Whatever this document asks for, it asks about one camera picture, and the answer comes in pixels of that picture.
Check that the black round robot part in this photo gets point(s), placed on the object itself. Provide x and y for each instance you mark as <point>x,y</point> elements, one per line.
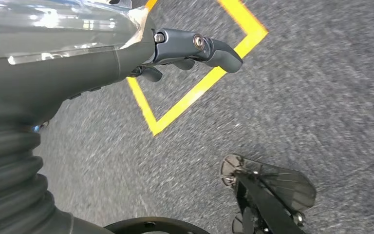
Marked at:
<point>154,224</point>

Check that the black robot foot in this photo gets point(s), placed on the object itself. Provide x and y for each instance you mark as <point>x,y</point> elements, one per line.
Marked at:
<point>267,200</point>

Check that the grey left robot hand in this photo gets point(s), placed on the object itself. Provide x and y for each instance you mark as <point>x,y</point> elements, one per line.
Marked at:
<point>61,74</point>

